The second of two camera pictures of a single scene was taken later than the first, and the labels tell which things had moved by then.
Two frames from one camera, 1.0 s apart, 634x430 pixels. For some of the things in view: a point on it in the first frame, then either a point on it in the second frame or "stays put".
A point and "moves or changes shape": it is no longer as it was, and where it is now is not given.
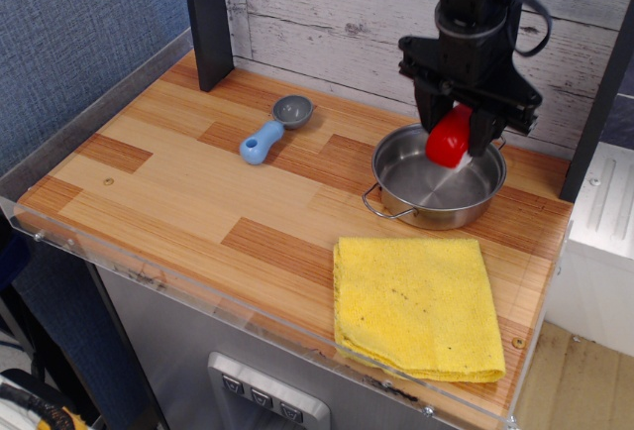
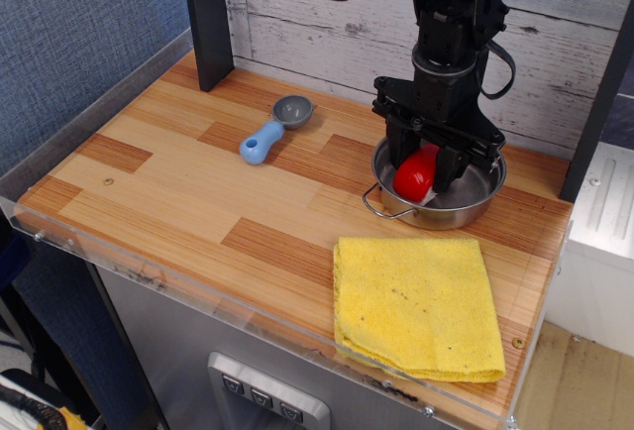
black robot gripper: (479, 66) to (446, 105)
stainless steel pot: (444, 198) stays put
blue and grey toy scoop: (290, 112) stays put
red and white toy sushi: (447, 141) moves or changes shape
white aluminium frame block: (593, 294) stays put
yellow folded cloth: (416, 307) stays put
